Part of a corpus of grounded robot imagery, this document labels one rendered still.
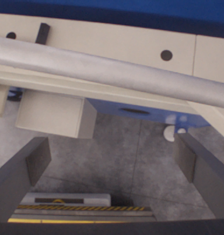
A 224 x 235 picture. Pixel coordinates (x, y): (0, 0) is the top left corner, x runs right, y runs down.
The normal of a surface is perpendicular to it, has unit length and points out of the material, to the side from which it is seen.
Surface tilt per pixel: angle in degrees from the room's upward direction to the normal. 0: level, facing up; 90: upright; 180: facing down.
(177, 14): 90
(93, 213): 0
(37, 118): 0
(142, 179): 0
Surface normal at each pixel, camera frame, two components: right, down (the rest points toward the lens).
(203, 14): -0.17, 0.98
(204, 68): -0.06, -0.14
